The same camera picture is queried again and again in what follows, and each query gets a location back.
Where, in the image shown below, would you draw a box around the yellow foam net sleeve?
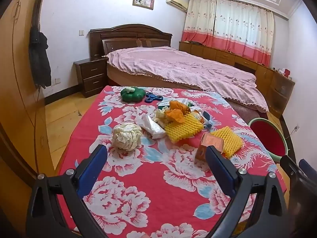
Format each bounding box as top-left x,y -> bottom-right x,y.
164,113 -> 204,143

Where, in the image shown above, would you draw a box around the white teal medicine box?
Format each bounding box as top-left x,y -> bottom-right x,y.
158,98 -> 191,108

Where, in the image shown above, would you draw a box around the wooden wardrobe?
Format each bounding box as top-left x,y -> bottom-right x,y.
0,0 -> 56,179

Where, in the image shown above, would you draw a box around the wooden bed frame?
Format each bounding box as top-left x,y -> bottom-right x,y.
89,24 -> 208,91

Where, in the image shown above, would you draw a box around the wall air conditioner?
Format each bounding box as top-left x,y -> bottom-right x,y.
166,0 -> 188,12

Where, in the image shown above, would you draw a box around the black hanging jacket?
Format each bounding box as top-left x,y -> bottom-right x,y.
29,26 -> 52,89

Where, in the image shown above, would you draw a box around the white blue face mask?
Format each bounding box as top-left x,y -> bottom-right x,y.
191,107 -> 212,131

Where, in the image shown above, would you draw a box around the cream and red curtains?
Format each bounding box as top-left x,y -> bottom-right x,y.
182,0 -> 275,67

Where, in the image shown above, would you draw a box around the blue fidget spinner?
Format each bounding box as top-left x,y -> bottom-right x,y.
144,92 -> 163,103

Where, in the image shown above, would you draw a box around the green pumpkin toy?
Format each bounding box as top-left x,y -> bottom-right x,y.
120,86 -> 146,103

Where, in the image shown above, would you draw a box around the red cup on shelf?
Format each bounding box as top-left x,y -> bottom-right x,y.
284,69 -> 290,78

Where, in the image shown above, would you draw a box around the orange wrapper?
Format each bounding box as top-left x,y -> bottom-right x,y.
165,101 -> 191,124

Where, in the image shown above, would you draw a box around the pink checked bedspread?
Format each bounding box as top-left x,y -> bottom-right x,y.
107,47 -> 269,112

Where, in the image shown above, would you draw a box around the long wooden cabinet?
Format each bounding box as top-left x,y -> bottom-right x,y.
179,41 -> 274,98

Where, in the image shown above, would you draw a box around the cream paper ball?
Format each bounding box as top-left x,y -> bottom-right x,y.
112,123 -> 142,151

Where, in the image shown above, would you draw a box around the wooden corner shelf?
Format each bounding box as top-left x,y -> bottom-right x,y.
266,71 -> 295,119

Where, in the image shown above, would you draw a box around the clear snack bag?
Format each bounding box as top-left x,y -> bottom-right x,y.
153,106 -> 171,129

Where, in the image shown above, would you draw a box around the dark wooden nightstand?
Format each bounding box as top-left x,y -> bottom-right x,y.
74,58 -> 107,98

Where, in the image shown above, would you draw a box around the red floral tablecloth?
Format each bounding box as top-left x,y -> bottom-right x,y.
56,85 -> 287,238

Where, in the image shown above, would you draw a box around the red bin green rim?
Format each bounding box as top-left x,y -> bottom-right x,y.
248,118 -> 288,163

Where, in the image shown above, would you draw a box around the orange printed cardboard box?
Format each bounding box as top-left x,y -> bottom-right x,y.
195,133 -> 224,162

